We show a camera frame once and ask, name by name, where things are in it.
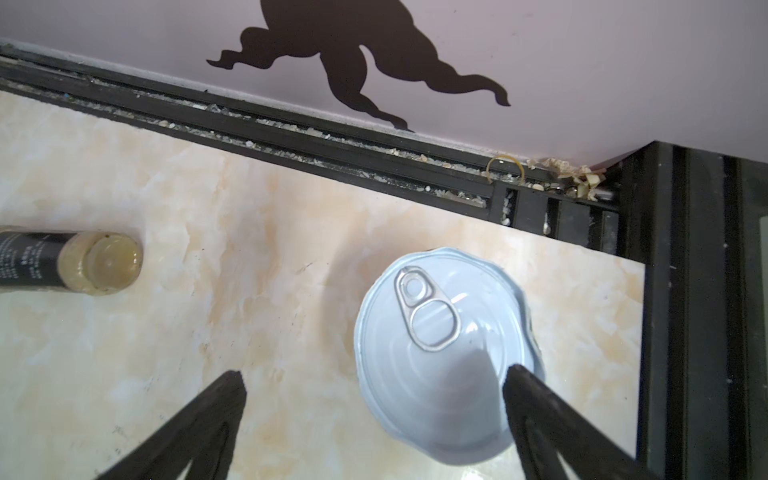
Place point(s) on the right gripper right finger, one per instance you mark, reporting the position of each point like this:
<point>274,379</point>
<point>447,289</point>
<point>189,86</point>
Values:
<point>549,433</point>

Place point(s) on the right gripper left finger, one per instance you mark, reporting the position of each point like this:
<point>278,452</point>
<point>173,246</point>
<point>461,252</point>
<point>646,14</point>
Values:
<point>197,443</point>

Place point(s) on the green label white-lid can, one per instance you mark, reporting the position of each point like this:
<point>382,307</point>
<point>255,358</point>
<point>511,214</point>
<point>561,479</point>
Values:
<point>434,338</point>

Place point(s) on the dark spice jar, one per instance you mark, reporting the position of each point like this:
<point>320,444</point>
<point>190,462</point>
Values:
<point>94,263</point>

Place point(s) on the yellow rubber band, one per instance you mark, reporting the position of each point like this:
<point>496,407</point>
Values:
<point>505,165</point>

